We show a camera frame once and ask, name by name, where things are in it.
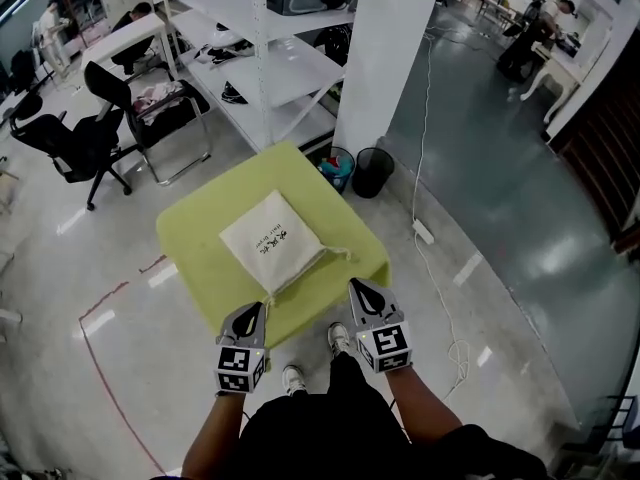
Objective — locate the red floor tape line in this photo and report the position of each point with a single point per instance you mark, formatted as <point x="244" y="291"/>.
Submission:
<point x="97" y="348"/>

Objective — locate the white metal shelf rack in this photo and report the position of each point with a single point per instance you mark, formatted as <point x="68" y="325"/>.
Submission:
<point x="285" y="78"/>

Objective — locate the black mesh waste bin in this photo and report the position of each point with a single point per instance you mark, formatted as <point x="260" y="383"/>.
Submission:
<point x="372" y="173"/>

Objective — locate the black round helmet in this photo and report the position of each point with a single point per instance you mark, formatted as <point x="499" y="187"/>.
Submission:
<point x="334" y="43"/>

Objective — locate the waste bin with blue liner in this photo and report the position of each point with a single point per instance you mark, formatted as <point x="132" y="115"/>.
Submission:
<point x="337" y="168"/>

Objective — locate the white desk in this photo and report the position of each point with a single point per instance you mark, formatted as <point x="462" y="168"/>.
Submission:
<point x="127" y="38"/>

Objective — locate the dark wooden staircase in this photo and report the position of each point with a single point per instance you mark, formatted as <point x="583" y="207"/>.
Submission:
<point x="605" y="158"/>

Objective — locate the black wheeled office chair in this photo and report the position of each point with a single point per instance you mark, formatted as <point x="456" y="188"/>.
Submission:
<point x="75" y="148"/>

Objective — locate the black metal frame chair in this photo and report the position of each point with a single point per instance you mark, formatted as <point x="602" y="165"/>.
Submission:
<point x="165" y="118"/>

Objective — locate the white table with curved legs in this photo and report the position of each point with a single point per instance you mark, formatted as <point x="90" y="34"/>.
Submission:
<point x="555" y="70"/>

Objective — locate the white helmet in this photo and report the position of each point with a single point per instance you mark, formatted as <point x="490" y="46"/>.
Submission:
<point x="227" y="38"/>

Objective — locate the person's left forearm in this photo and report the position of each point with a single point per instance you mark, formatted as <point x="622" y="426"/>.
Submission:
<point x="215" y="428"/>

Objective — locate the person's left white sneaker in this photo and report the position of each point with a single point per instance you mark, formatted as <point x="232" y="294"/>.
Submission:
<point x="294" y="379"/>

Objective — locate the black striped helmet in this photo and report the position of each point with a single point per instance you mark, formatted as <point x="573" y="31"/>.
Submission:
<point x="234" y="93"/>

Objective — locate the pink clothes pile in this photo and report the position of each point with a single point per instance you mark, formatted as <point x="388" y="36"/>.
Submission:
<point x="155" y="98"/>

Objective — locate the person's white sneaker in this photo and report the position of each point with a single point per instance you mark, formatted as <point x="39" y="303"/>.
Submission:
<point x="339" y="338"/>
<point x="294" y="379"/>

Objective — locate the green cloth covered table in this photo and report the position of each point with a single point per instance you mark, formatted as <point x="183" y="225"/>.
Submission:
<point x="210" y="248"/>

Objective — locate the person's right forearm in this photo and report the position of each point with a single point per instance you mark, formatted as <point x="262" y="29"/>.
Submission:
<point x="422" y="408"/>

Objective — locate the person's right white sneaker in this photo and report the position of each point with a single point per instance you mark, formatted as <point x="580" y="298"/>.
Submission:
<point x="339" y="338"/>

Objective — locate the person's black clothing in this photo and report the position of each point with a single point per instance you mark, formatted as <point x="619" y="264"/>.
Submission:
<point x="320" y="433"/>

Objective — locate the white power strip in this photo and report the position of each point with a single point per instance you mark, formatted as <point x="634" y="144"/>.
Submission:
<point x="423" y="231"/>

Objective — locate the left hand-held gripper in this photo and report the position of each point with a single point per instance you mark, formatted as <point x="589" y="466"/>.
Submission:
<point x="235" y="368"/>

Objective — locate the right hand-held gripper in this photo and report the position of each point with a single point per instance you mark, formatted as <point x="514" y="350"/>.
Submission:
<point x="390" y="345"/>

